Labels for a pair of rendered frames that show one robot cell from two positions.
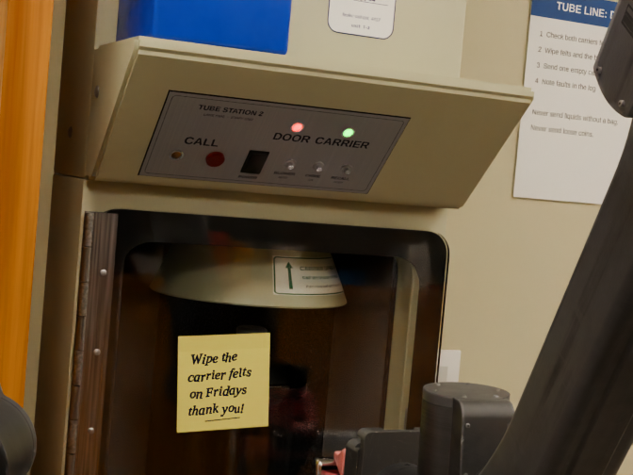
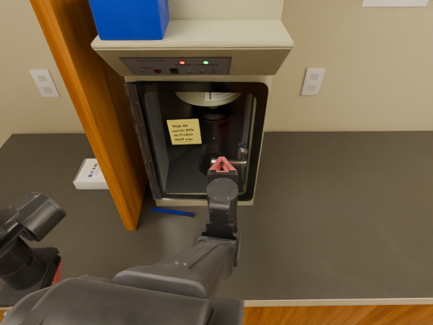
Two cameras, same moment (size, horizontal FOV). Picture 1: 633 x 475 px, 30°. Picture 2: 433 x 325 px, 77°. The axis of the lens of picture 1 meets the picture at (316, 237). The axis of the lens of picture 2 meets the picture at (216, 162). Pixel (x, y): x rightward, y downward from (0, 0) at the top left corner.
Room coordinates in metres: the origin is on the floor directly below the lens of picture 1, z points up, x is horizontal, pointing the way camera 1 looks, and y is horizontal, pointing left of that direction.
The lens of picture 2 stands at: (0.47, -0.23, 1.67)
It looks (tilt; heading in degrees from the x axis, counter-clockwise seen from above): 44 degrees down; 24
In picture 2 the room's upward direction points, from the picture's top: straight up
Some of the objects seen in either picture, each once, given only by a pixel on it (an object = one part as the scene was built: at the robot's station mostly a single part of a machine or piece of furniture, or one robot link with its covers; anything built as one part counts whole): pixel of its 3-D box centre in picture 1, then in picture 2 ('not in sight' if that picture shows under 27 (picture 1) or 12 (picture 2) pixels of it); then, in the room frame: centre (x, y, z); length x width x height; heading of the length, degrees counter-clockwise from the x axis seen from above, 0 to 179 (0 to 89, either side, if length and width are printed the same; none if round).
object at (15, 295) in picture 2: not in sight; (22, 269); (0.53, 0.17, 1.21); 0.10 x 0.07 x 0.07; 25
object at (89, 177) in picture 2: not in sight; (102, 173); (0.93, 0.43, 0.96); 0.16 x 0.12 x 0.04; 114
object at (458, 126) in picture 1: (313, 133); (195, 59); (0.91, 0.01, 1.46); 0.32 x 0.11 x 0.10; 115
